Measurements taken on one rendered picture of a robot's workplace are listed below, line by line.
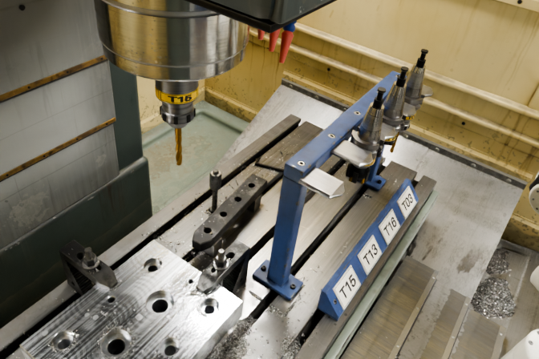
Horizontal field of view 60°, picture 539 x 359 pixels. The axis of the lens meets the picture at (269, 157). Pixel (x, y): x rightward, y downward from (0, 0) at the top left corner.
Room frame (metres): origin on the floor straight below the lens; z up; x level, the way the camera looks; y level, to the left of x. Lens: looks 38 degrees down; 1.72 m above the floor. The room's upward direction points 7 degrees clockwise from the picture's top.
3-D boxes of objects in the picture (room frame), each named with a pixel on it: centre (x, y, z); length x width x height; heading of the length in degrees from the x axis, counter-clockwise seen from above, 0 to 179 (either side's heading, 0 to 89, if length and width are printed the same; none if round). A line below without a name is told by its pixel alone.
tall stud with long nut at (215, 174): (0.81, 0.12, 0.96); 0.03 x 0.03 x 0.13
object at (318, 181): (0.60, -0.10, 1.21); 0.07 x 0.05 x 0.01; 59
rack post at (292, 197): (0.62, -0.05, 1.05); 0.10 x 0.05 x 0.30; 59
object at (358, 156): (0.69, -0.15, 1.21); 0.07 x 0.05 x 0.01; 59
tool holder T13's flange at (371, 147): (0.74, -0.18, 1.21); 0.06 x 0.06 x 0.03
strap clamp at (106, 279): (0.53, 0.31, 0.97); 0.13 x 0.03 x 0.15; 59
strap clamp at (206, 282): (0.57, 0.06, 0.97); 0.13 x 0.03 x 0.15; 149
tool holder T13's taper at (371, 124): (0.74, -0.18, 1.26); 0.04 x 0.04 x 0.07
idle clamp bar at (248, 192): (0.76, 0.07, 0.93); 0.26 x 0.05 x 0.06; 154
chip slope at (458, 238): (1.03, -0.22, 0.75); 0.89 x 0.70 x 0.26; 59
